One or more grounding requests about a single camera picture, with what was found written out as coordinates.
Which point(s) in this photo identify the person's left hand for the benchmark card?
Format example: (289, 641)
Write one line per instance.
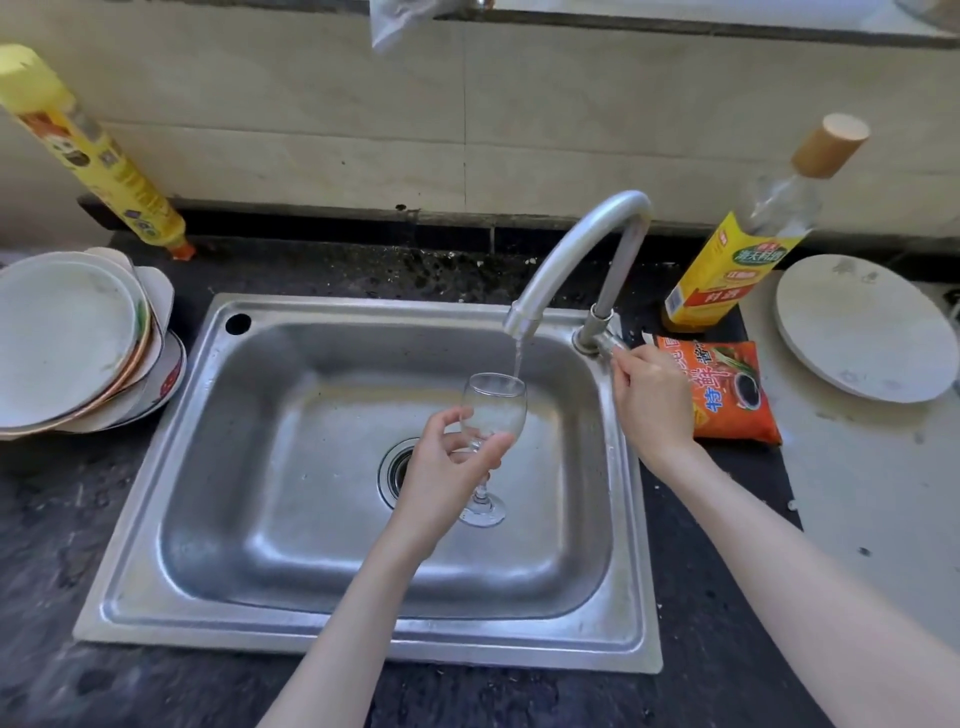
(431, 487)

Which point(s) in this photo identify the person's right hand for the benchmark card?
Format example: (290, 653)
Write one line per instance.
(660, 412)

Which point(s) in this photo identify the person's right thumb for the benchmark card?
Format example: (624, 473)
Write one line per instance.
(622, 379)

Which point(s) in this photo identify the person's left thumb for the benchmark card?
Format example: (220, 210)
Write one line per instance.
(487, 451)

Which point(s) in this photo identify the clear wine glass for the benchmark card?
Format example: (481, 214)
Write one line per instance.
(495, 409)

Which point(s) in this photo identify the silver metal faucet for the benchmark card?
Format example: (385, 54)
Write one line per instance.
(570, 240)

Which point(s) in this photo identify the person's left forearm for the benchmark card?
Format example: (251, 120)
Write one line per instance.
(352, 637)

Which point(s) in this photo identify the person's right forearm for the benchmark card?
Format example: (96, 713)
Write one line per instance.
(787, 585)

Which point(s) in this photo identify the stream of water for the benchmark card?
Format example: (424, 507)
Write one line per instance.
(517, 358)

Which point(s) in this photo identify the metal sink drain strainer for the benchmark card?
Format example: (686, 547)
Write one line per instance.
(390, 472)

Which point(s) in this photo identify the orange sauce packet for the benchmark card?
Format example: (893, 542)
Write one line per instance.
(739, 409)

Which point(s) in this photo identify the clear bottle yellow label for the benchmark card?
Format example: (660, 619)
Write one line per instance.
(720, 270)

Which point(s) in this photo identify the stainless steel sink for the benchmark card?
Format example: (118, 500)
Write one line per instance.
(262, 450)

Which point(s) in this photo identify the white round marble board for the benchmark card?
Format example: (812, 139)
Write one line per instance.
(862, 330)

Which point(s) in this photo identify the white plate red print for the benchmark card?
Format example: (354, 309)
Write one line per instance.
(171, 371)

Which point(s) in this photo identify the white scalloped plate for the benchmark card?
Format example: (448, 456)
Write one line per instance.
(159, 296)

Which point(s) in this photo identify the brown rimmed plate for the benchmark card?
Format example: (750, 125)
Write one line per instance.
(144, 330)

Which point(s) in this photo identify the clear plastic bag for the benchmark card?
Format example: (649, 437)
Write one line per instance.
(394, 22)

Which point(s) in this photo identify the large white plate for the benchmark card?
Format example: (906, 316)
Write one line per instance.
(60, 337)

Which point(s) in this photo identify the yellow plastic bottle orange cap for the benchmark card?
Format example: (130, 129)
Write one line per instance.
(90, 157)

